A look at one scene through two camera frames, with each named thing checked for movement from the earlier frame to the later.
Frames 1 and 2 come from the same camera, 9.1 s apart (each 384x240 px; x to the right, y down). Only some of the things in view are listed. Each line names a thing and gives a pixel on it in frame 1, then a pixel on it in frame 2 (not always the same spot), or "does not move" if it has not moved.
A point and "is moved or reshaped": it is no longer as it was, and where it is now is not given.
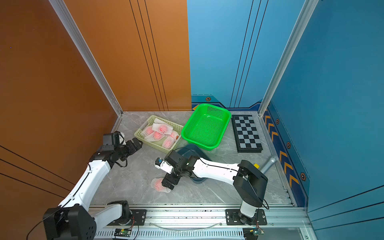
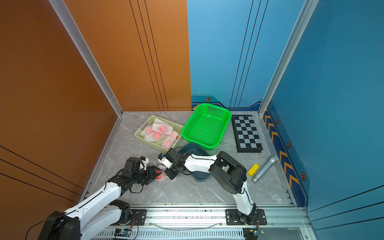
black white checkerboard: [247, 136] does not move
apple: [156, 184] is moved or reshaped
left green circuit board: [121, 232] does not move
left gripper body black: [129, 149] to [145, 176]
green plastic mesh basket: [206, 126] does not move
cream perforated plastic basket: [160, 133] does not move
